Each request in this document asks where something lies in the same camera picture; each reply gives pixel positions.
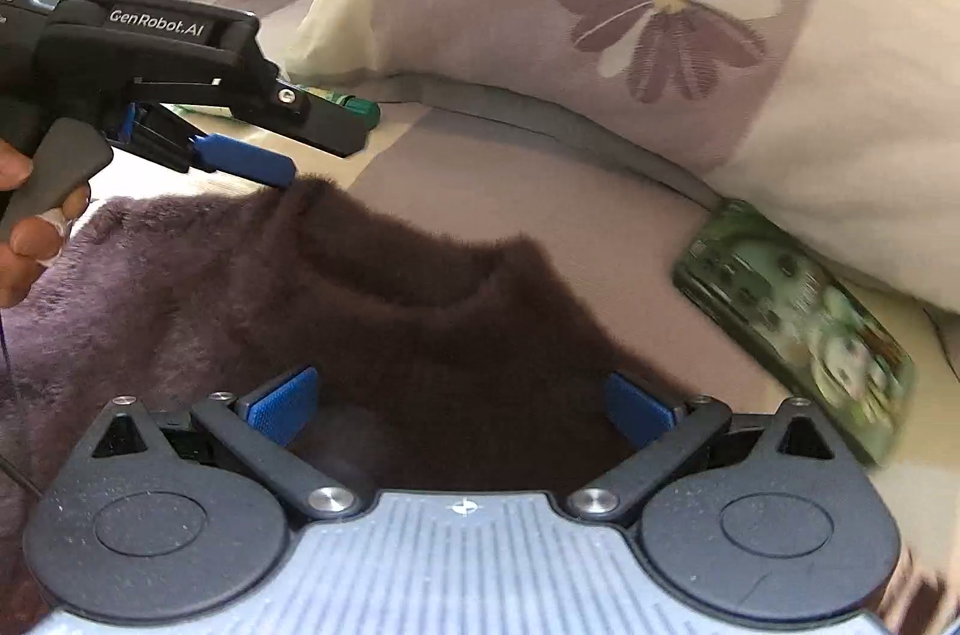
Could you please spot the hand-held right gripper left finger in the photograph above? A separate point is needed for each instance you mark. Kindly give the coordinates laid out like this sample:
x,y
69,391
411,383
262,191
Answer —
x,y
281,406

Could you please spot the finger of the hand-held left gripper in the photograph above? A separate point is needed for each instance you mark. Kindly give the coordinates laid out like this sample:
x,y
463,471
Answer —
x,y
315,117
247,158

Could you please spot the green cartoon phone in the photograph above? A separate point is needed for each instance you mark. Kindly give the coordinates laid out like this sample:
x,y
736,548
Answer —
x,y
795,320

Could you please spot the person's left hand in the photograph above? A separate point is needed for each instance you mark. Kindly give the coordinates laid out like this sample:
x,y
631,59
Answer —
x,y
37,237

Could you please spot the brown fuzzy sweater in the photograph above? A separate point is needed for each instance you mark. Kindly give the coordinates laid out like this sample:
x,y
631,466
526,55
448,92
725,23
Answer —
x,y
412,342

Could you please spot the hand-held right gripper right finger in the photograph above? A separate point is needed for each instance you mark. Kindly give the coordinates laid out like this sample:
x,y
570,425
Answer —
x,y
637,410

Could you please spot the floral pillow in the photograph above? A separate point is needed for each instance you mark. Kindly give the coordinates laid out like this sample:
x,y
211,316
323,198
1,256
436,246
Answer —
x,y
675,5

